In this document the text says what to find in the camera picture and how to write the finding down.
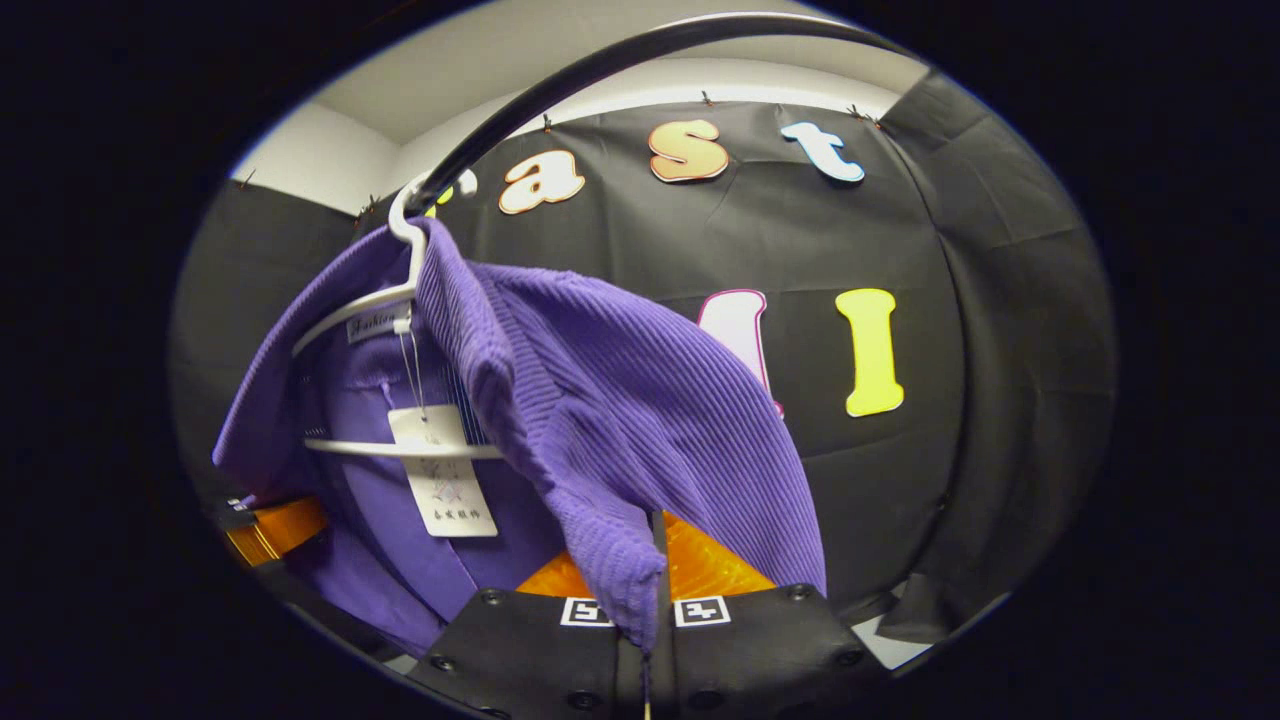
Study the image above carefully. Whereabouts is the white plastic clothes hanger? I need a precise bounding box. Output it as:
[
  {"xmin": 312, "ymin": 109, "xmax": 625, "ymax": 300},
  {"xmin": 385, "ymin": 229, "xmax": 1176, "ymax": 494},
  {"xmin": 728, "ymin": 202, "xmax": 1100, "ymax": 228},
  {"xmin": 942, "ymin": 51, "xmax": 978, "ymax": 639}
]
[{"xmin": 290, "ymin": 170, "xmax": 506, "ymax": 461}]

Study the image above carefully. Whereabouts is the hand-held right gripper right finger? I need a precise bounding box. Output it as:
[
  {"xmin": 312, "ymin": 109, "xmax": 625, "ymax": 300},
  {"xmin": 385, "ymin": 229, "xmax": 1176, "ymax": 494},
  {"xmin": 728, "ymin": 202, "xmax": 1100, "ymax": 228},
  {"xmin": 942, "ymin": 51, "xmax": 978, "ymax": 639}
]
[{"xmin": 650, "ymin": 510, "xmax": 882, "ymax": 720}]

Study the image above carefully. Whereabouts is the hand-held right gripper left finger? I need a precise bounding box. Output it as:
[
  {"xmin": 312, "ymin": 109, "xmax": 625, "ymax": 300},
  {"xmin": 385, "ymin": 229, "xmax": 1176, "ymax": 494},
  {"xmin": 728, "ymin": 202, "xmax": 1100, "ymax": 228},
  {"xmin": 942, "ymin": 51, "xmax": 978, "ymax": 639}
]
[{"xmin": 410, "ymin": 550, "xmax": 649, "ymax": 720}]

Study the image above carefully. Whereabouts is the purple corduroy jacket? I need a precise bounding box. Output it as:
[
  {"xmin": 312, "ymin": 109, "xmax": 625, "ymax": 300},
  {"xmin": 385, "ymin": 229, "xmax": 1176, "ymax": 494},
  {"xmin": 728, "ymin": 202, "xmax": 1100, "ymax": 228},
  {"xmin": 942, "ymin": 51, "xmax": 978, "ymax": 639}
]
[{"xmin": 212, "ymin": 215, "xmax": 829, "ymax": 656}]

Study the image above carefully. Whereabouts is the black clothes rack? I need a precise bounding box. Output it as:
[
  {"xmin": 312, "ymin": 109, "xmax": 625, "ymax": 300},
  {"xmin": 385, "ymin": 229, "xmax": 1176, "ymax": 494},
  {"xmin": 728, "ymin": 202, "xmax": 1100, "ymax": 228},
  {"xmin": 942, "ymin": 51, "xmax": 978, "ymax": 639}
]
[{"xmin": 404, "ymin": 11, "xmax": 931, "ymax": 217}]

